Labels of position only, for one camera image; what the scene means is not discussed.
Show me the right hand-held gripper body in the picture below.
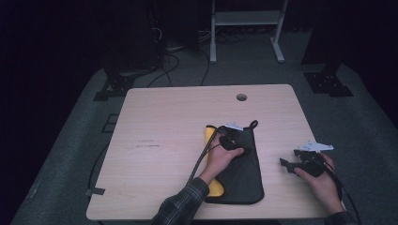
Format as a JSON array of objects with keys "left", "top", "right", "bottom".
[{"left": 293, "top": 141, "right": 334, "bottom": 178}]

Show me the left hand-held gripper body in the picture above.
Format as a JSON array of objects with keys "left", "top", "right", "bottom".
[{"left": 218, "top": 122, "right": 248, "bottom": 153}]

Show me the dark grey and yellow cloth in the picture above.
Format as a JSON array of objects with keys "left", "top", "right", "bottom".
[{"left": 204, "top": 119, "right": 266, "bottom": 206}]

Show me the person's left hand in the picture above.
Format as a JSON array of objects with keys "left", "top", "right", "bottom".
[{"left": 198, "top": 133, "right": 245, "bottom": 186}]

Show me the person's right hand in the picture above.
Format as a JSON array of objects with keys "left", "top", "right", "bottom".
[{"left": 293, "top": 153, "right": 345, "bottom": 216}]

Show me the black square stand base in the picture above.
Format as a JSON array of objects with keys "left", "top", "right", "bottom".
[{"left": 303, "top": 62, "right": 355, "bottom": 98}]

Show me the black stand base with legs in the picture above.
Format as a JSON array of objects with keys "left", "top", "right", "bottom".
[{"left": 92, "top": 67, "right": 158, "bottom": 102}]

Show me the grey floor tape strip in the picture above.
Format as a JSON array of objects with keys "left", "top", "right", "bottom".
[{"left": 84, "top": 187, "right": 107, "bottom": 198}]

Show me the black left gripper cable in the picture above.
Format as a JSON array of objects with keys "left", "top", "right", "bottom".
[{"left": 187, "top": 125, "right": 227, "bottom": 186}]

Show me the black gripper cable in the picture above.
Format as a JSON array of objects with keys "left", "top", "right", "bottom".
[
  {"left": 320, "top": 160, "right": 363, "bottom": 225},
  {"left": 187, "top": 125, "right": 227, "bottom": 186}
]

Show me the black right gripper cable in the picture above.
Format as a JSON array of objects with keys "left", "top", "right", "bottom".
[{"left": 320, "top": 160, "right": 363, "bottom": 225}]

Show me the straight black floor cable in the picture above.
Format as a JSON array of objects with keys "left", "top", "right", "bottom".
[{"left": 199, "top": 48, "right": 211, "bottom": 87}]

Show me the looped black floor cable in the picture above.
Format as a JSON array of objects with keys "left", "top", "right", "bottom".
[{"left": 146, "top": 53, "right": 181, "bottom": 89}]

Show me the white metal stand frame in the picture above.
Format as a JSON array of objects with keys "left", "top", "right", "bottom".
[{"left": 209, "top": 0, "right": 290, "bottom": 65}]

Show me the black cable beside table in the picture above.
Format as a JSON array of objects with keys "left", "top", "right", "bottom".
[{"left": 87, "top": 141, "right": 111, "bottom": 191}]

